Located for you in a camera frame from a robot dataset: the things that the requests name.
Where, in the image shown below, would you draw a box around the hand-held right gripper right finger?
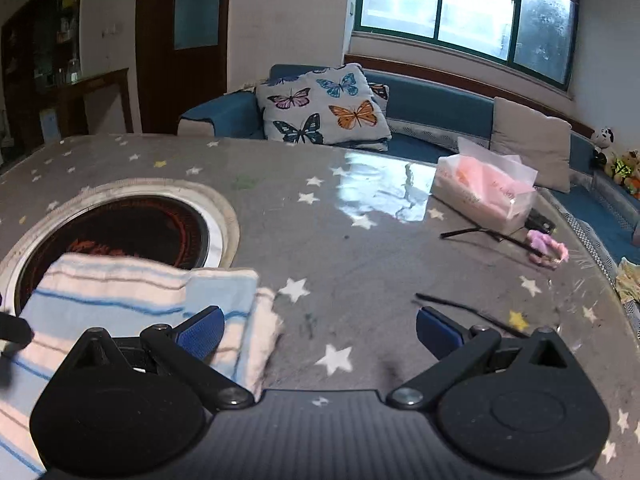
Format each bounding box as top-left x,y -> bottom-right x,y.
387,307 -> 571,409

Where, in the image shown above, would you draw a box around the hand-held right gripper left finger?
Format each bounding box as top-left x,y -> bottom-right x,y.
75,306 -> 255,412

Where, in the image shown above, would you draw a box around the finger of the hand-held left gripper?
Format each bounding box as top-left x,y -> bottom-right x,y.
0,311 -> 35,348

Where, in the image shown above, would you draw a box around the blue striped pants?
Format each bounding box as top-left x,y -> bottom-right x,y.
0,253 -> 284,480

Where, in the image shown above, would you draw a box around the thin black stick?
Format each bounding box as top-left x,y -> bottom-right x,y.
440,227 -> 538,252
412,292 -> 531,338

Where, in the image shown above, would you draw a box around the black round induction cooktop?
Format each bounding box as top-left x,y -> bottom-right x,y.
14,195 -> 211,311

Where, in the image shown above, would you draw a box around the pink tissue pack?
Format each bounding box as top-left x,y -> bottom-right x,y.
431,136 -> 538,235

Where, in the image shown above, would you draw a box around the small black object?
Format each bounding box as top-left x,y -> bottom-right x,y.
525,208 -> 556,234

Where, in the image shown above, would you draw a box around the yellow patterned cloth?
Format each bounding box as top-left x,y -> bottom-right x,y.
615,257 -> 640,304

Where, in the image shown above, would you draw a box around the beige pillow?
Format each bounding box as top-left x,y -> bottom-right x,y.
490,96 -> 572,193

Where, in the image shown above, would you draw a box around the blue sofa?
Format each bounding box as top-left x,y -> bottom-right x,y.
178,64 -> 640,261

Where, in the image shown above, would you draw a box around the orange plush toy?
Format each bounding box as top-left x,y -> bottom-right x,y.
605,149 -> 640,197

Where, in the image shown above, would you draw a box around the butterfly print pillow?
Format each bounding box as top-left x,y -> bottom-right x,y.
256,63 -> 392,146
367,82 -> 391,113

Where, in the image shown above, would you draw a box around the panda plush toy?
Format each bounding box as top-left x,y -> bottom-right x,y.
591,127 -> 615,167

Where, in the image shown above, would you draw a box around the brown wooden door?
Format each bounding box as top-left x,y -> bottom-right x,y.
136,0 -> 233,136

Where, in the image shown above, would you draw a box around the dark wooden side table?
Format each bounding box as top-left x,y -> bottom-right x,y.
55,67 -> 135,141

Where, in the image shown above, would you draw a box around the dark wooden shelf cabinet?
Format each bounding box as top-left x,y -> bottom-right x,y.
0,0 -> 83,161

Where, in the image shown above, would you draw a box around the green-framed window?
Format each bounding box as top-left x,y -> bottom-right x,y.
352,0 -> 581,93

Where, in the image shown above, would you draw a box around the pink hair tie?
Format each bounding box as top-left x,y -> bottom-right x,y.
527,230 -> 570,268

